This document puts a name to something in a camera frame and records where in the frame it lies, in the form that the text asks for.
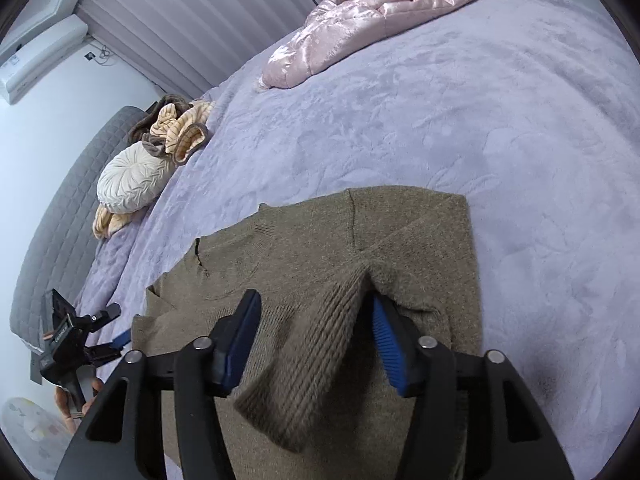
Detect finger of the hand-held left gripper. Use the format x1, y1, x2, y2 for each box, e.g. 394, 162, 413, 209
85, 331, 133, 367
75, 303, 122, 337

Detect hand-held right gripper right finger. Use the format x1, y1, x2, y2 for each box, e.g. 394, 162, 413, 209
370, 294, 576, 480

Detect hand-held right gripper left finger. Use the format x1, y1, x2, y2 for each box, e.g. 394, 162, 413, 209
54, 289, 263, 480

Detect olive brown knit sweater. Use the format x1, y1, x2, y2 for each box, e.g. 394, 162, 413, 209
131, 186, 485, 480

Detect person's left hand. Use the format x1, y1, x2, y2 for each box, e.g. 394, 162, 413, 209
54, 377, 106, 433

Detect round white patterned disc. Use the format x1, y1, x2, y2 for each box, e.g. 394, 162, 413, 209
0, 396, 76, 461

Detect grey quilted headboard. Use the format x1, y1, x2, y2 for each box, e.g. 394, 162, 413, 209
9, 106, 151, 356

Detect round white pleated cushion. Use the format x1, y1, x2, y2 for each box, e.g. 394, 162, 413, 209
97, 144, 177, 213

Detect peach striped plush garment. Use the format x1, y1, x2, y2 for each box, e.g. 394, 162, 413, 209
92, 101, 216, 240

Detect brown plush cloth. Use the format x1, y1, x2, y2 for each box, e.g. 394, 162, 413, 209
129, 94, 191, 143

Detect lilac plush blanket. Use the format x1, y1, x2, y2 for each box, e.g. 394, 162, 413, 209
75, 0, 640, 480

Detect white air conditioner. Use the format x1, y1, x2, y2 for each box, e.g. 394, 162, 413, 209
0, 14, 90, 106

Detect pink shiny puffer jacket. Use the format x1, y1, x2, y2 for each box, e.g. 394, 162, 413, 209
257, 0, 492, 92

